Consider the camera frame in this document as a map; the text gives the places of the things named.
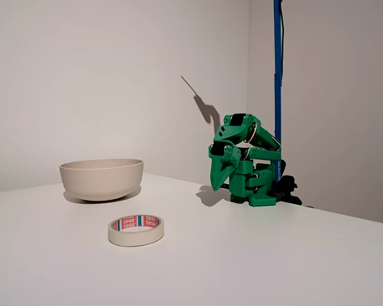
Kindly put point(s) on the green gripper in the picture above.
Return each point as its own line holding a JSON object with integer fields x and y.
{"x": 219, "y": 168}

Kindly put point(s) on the beige round bowl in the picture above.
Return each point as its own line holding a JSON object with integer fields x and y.
{"x": 101, "y": 180}

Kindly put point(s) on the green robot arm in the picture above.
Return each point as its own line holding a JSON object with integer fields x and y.
{"x": 242, "y": 183}

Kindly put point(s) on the black table clamp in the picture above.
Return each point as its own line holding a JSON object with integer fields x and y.
{"x": 287, "y": 188}

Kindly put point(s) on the beige masking tape roll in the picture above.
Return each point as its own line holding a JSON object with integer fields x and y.
{"x": 135, "y": 236}

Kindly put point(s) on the blue upright pole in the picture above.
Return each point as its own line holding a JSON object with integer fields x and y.
{"x": 278, "y": 79}

